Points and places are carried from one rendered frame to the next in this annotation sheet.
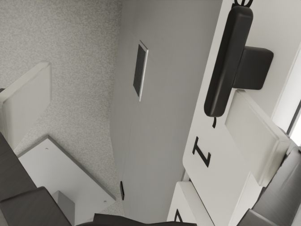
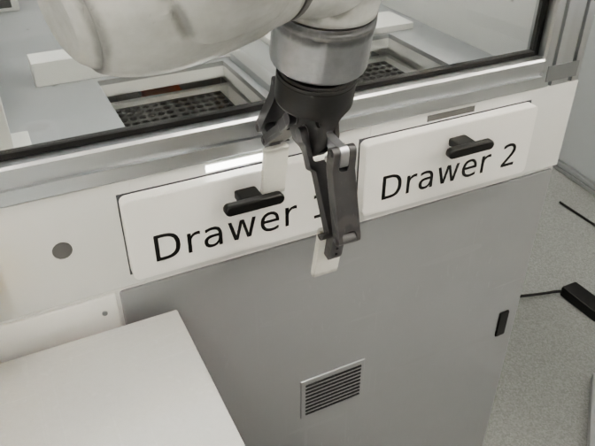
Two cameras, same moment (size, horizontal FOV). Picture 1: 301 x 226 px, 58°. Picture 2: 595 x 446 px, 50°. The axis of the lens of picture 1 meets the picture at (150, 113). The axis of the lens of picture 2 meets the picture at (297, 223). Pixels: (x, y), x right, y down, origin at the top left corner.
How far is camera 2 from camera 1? 0.58 m
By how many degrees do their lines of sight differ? 33
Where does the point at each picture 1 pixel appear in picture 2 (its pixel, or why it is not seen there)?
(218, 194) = not seen: hidden behind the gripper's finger
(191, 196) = (360, 196)
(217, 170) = not seen: hidden behind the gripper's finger
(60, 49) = not seen: outside the picture
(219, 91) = (267, 196)
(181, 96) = (306, 273)
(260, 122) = (266, 165)
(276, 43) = (229, 193)
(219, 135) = (297, 197)
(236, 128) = (279, 179)
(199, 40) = (252, 280)
